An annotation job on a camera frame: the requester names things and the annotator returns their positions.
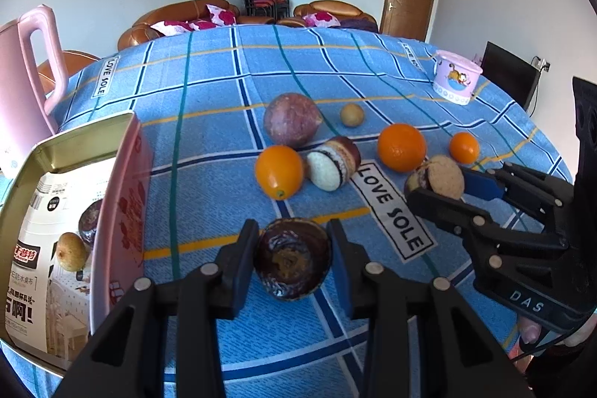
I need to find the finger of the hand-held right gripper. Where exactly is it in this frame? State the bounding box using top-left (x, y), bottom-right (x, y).
top-left (405, 187), bottom-right (571, 287)
top-left (459, 162), bottom-right (576, 235)

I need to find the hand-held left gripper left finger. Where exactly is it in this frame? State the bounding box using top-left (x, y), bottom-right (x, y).
top-left (53, 218), bottom-right (259, 398)

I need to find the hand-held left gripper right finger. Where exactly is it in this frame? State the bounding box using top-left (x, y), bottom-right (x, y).
top-left (326, 218), bottom-right (537, 398)

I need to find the small orange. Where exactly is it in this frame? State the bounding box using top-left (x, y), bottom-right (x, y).
top-left (449, 132), bottom-right (481, 163)

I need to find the dark halved fruit shell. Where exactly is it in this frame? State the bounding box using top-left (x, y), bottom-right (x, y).
top-left (254, 217), bottom-right (333, 302)

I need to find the large orange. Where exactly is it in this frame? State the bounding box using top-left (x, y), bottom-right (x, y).
top-left (377, 123), bottom-right (428, 173)

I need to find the smooth yellow-orange citrus fruit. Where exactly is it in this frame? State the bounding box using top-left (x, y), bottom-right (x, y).
top-left (254, 145), bottom-right (305, 200)

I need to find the pink tin box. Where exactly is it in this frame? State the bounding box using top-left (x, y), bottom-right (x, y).
top-left (0, 111), bottom-right (154, 380)

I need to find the person's right hand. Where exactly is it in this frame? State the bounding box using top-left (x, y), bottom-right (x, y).
top-left (517, 315), bottom-right (543, 345)

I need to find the pink cartoon cup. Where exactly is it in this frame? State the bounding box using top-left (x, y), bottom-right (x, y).
top-left (432, 50), bottom-right (483, 106)

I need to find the black monitor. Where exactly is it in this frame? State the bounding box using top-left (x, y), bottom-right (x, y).
top-left (480, 41), bottom-right (537, 112)

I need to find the purple passion fruit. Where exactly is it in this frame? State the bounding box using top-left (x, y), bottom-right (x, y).
top-left (263, 93), bottom-right (323, 148)

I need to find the small tan longan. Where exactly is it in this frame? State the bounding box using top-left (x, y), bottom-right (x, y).
top-left (57, 232), bottom-right (90, 272)
top-left (340, 103), bottom-right (365, 128)

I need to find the dark round fruit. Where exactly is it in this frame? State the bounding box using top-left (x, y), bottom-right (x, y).
top-left (78, 198), bottom-right (104, 247)

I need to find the printed paper leaflet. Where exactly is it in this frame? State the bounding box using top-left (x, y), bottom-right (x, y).
top-left (4, 158), bottom-right (117, 357)

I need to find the purple blanket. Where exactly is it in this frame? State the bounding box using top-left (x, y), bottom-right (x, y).
top-left (338, 18), bottom-right (378, 32)

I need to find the brown leather armchair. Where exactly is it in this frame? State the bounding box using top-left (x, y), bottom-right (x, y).
top-left (36, 50), bottom-right (101, 95)
top-left (277, 0), bottom-right (378, 32)

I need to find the brown leather sofa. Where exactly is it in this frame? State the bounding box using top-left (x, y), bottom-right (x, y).
top-left (116, 0), bottom-right (241, 51)

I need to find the stack of dark chairs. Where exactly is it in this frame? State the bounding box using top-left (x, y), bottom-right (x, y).
top-left (241, 0), bottom-right (290, 20)

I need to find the pink electric kettle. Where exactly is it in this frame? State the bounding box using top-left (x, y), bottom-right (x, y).
top-left (0, 4), bottom-right (69, 179)

